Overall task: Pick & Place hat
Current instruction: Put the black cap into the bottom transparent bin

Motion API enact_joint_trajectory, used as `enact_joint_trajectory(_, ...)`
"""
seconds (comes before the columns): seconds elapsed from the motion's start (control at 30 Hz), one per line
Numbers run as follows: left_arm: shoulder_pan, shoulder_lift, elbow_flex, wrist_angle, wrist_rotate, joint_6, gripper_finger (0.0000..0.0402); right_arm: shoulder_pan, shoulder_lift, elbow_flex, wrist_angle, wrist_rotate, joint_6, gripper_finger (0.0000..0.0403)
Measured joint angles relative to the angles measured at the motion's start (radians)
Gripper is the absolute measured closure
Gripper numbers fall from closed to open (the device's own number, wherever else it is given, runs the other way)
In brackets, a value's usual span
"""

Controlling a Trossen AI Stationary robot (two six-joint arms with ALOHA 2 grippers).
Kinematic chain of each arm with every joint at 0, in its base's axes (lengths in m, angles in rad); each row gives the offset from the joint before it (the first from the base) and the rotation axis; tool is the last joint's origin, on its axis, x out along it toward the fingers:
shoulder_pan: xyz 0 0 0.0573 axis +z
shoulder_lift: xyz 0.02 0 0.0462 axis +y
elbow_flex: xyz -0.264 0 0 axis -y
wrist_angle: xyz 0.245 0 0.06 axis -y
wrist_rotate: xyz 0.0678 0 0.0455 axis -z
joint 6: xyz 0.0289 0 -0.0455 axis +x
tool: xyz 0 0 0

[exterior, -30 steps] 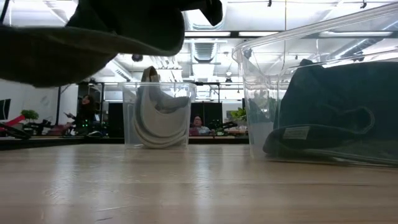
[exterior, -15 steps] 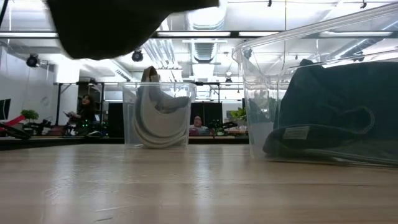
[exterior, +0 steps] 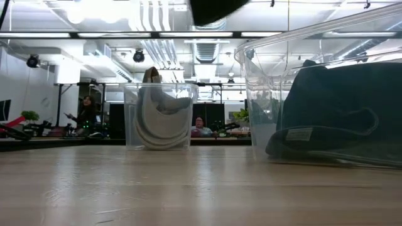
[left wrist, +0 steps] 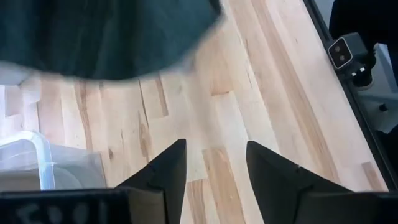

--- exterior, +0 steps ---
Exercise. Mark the white cloth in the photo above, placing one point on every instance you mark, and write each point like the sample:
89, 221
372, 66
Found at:
150, 75

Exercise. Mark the large clear plastic bin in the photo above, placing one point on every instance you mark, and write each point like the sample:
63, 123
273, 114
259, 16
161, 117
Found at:
260, 94

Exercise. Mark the beige baseball cap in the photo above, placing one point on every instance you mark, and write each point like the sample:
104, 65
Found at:
163, 125
176, 105

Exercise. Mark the wide black partition panel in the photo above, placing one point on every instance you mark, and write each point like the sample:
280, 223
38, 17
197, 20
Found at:
210, 110

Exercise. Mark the small green potted plant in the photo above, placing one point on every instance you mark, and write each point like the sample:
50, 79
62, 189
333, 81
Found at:
242, 115

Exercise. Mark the person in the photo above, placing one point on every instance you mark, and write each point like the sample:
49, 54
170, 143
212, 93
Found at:
201, 128
86, 110

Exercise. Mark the small clear plastic bin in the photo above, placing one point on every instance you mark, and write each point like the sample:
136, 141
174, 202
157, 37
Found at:
130, 125

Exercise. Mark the narrow black partition panel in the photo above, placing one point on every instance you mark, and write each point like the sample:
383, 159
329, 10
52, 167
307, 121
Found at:
117, 120

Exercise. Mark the black metal rack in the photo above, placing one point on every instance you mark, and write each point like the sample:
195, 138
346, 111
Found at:
59, 103

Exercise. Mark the small background green plant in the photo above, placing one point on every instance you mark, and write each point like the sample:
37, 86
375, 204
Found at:
30, 116

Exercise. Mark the red bar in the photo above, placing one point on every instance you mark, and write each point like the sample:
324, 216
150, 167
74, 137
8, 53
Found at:
15, 121

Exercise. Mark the silver ventilation duct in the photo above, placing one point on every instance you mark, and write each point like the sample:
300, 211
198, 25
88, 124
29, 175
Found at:
205, 51

